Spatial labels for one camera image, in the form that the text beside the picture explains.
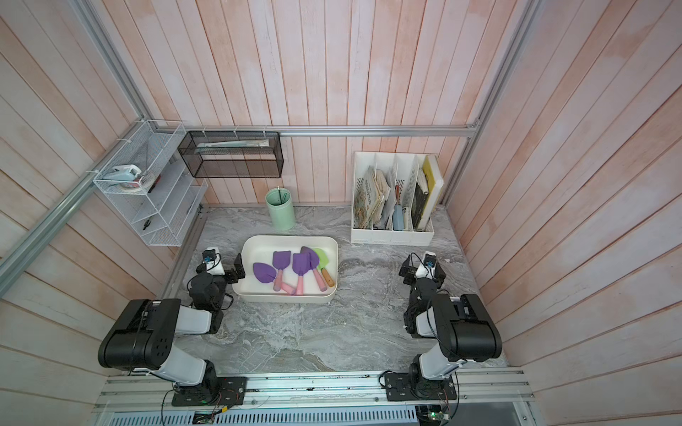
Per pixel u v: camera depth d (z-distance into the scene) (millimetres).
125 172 686
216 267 797
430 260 747
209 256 762
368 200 1013
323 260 1013
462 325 466
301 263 1006
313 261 1006
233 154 1034
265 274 986
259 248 1034
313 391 748
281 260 1015
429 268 745
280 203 1040
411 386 730
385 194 981
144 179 699
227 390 732
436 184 914
